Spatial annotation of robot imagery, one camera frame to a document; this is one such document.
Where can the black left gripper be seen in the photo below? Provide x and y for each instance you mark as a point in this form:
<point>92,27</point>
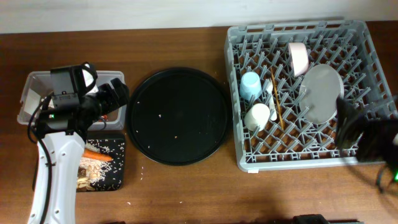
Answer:
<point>121,90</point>

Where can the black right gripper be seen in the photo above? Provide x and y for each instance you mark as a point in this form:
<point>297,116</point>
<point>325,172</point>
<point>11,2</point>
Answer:
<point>349,126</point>

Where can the light grey plate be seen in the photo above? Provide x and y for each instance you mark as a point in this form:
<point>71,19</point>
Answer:
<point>321,86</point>

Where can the orange carrot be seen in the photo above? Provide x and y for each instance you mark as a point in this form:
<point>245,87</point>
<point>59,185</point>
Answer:
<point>96,156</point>

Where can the wooden chopstick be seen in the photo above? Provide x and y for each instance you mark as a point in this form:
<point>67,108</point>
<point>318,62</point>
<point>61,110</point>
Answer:
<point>277,100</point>

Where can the pink bowl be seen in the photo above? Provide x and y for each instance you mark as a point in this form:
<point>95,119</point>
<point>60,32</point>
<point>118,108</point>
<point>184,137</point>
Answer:
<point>299,58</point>

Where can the white plastic fork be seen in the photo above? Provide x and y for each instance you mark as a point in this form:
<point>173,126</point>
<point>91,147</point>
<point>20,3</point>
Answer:
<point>269,88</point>

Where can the white plastic cup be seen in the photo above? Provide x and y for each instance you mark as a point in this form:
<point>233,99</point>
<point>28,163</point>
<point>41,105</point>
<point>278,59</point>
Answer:
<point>257,117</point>

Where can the light blue plastic cup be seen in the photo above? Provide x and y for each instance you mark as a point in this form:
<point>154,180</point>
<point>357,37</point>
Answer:
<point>250,86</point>

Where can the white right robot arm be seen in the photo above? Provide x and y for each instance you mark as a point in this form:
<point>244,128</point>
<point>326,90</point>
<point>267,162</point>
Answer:
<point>376,139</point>

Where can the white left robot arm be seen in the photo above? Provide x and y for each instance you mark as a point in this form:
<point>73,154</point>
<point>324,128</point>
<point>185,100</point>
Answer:
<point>61,135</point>

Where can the clear plastic waste bin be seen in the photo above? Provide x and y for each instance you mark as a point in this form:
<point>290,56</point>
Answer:
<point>41,83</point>

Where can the grey dishwasher rack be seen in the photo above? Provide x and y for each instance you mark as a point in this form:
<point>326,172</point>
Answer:
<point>346,46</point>

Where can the round black tray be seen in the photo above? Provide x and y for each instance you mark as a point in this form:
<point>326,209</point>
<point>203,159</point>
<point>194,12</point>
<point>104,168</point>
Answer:
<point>179,116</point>

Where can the black rectangular food tray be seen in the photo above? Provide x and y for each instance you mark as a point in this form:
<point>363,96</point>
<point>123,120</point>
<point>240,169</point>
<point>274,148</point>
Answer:
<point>115,174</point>

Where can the rice and peanut scraps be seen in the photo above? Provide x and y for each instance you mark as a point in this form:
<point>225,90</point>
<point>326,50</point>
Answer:
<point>93,171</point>

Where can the white label in bin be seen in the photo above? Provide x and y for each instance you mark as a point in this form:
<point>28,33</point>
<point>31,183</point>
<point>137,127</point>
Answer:
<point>31,102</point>

